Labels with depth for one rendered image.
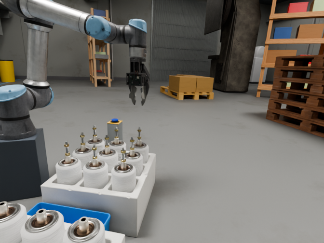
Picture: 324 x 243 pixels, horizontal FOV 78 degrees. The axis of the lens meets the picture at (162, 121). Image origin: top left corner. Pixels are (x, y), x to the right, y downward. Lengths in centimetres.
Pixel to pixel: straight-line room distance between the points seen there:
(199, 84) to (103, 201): 359
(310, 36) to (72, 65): 711
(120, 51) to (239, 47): 452
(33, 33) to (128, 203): 86
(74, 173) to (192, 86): 347
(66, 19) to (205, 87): 360
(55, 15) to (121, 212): 77
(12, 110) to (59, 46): 725
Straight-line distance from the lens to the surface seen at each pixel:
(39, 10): 97
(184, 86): 403
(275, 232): 106
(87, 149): 101
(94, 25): 81
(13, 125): 111
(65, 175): 90
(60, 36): 830
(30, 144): 109
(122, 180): 79
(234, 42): 568
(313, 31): 552
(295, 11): 550
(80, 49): 823
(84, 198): 86
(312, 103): 271
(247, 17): 587
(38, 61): 116
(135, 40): 90
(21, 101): 110
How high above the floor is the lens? 65
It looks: 16 degrees down
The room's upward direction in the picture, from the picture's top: 2 degrees clockwise
